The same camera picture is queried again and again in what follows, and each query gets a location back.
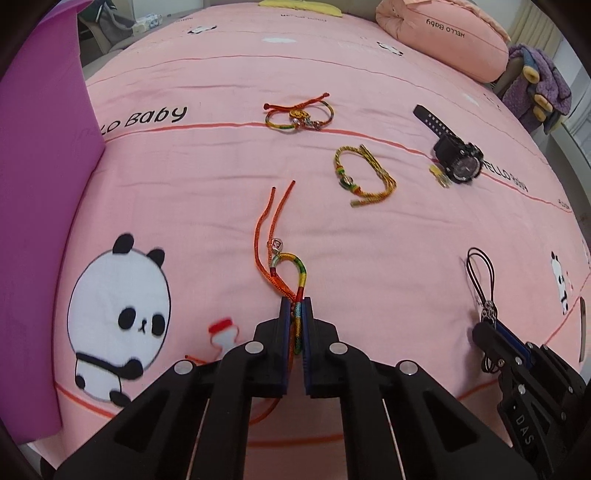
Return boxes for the black cord strap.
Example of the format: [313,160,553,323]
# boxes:
[465,247,507,375]

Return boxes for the red string colourful bracelet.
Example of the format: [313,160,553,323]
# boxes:
[184,180,310,425]

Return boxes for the yellow braided bracelet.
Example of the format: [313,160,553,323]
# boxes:
[334,143,399,209]

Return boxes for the black wrist watch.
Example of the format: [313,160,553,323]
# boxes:
[413,105,484,184]

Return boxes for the red cord charm bracelet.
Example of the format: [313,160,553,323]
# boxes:
[262,91,335,134]

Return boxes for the black remote device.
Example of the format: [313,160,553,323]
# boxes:
[578,296,587,364]

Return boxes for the pink bed sheet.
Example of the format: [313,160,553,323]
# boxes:
[34,4,590,465]

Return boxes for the purple blanket with plush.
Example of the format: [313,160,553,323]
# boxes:
[494,44,572,135]

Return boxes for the purple plastic basin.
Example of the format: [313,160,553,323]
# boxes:
[1,1,105,444]

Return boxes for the pink folded quilt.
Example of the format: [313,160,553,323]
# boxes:
[376,0,510,83]

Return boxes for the yellow small pillow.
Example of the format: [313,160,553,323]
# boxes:
[259,0,342,18]

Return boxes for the white tissue pack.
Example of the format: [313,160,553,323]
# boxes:
[132,13,163,36]

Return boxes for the beige far chair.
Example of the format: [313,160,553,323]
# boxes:
[78,1,135,54]

